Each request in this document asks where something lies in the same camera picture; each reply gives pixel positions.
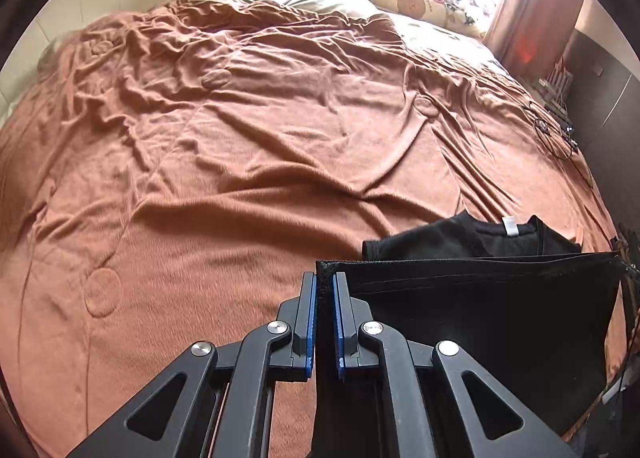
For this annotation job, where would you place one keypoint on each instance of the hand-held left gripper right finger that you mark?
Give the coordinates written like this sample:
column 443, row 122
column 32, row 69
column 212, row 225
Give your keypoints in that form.
column 338, row 328

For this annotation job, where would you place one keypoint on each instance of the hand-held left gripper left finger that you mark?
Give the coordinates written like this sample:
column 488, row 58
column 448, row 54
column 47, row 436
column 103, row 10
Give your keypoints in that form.
column 311, row 328

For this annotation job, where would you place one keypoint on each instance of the black t-shirt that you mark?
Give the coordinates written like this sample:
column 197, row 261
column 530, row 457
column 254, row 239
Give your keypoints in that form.
column 480, row 318

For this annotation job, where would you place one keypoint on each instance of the brown fleece blanket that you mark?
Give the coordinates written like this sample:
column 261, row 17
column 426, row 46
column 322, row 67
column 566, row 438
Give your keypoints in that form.
column 240, row 147

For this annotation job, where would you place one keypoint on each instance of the beige duvet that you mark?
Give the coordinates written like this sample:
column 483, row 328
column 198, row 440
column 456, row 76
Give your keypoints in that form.
column 320, row 0

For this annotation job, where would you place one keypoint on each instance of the bear print pillow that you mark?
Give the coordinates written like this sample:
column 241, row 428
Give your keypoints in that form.
column 425, row 5

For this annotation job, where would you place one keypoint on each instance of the dark grey wardrobe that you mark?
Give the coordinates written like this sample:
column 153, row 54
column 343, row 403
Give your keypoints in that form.
column 605, row 87

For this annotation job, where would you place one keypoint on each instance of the brown curtain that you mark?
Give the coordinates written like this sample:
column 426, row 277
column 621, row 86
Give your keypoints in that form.
column 535, row 2

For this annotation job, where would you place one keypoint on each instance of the cream padded headboard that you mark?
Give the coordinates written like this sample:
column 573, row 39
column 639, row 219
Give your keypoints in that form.
column 75, row 2

